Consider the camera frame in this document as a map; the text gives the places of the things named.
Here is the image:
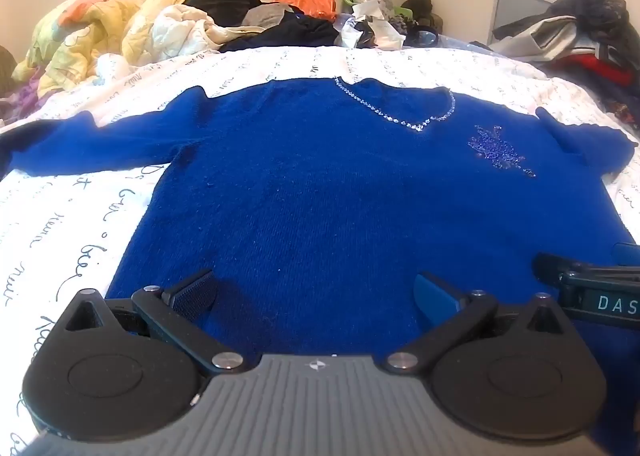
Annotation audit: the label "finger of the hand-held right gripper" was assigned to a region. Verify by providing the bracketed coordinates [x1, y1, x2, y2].
[532, 252, 640, 285]
[612, 242, 640, 267]

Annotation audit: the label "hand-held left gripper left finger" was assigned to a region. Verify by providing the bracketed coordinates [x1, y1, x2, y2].
[62, 270, 251, 378]

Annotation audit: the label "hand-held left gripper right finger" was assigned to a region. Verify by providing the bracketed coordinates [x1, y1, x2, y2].
[382, 272, 576, 378]

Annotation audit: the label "blue knit sweater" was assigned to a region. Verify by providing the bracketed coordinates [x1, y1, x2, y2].
[0, 77, 639, 372]

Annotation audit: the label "dark navy clothes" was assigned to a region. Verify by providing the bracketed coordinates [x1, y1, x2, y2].
[220, 16, 346, 52]

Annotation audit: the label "white script-printed bed sheet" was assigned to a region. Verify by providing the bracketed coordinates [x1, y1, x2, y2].
[0, 44, 640, 456]

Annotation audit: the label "red garment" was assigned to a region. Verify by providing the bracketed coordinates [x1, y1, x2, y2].
[560, 53, 626, 84]

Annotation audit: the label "grey and white garment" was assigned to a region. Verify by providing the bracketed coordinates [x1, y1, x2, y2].
[492, 16, 609, 62]

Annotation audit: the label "dark jacket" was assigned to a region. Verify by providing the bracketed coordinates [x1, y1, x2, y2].
[545, 0, 632, 44]

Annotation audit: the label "cream quilted cloth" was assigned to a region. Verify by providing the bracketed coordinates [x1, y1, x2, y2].
[122, 4, 241, 56]

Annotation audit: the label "grey framed panel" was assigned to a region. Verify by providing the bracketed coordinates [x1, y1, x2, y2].
[492, 0, 554, 36]

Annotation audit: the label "white crumpled plastic wrapping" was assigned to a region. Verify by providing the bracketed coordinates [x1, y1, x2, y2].
[340, 0, 407, 50]

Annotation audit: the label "purple cloth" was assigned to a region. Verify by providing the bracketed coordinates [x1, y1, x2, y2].
[0, 70, 42, 101]

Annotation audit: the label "grey cloth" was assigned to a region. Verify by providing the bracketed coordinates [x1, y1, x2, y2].
[242, 3, 296, 29]

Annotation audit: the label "yellow floral quilt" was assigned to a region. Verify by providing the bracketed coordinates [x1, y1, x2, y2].
[12, 0, 221, 97]

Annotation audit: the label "dark olive bag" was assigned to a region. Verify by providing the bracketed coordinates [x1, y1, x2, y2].
[400, 0, 444, 29]

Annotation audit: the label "brown padded headboard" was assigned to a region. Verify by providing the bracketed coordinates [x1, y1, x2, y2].
[0, 46, 18, 84]

